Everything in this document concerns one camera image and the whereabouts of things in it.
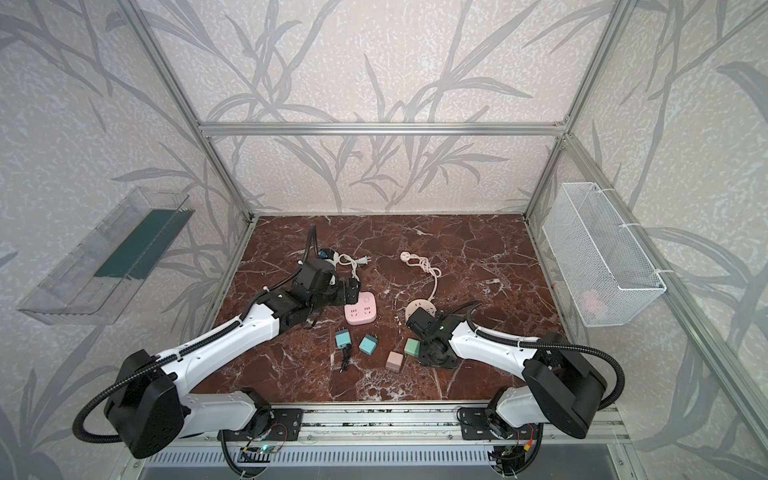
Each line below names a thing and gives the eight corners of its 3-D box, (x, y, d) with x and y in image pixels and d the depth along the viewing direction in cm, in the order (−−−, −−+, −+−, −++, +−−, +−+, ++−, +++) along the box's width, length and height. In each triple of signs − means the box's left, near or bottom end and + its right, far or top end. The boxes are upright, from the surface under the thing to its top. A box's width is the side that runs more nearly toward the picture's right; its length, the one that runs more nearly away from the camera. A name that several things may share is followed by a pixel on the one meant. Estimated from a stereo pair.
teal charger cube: (358, 349, 88) (357, 346, 86) (367, 334, 91) (366, 330, 89) (371, 356, 87) (370, 352, 85) (379, 340, 90) (379, 336, 88)
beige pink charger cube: (385, 369, 84) (384, 366, 83) (390, 352, 87) (390, 350, 86) (399, 373, 84) (399, 371, 82) (404, 357, 87) (404, 354, 85)
